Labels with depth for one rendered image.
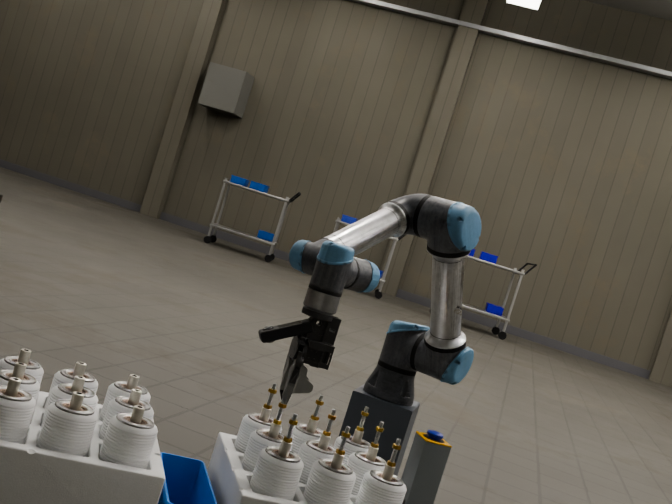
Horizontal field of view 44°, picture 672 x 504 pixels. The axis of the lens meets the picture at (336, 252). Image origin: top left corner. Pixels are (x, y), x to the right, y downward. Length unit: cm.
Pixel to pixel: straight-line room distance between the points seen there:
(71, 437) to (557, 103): 1121
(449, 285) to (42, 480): 113
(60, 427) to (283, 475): 44
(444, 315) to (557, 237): 996
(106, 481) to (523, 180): 1092
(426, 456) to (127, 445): 73
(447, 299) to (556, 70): 1043
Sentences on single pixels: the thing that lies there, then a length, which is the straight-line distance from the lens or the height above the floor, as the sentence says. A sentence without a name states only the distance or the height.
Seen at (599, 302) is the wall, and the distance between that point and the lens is 1220.
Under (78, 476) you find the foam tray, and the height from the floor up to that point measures 15.
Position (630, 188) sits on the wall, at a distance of 1231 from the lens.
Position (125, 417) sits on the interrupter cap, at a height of 25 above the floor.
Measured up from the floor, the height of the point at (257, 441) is 24.
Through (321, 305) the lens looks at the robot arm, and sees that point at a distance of 178.
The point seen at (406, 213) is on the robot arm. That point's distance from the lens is 216.
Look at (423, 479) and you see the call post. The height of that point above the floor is 22.
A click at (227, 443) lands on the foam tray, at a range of 198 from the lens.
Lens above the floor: 73
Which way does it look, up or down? 2 degrees down
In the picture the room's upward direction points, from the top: 17 degrees clockwise
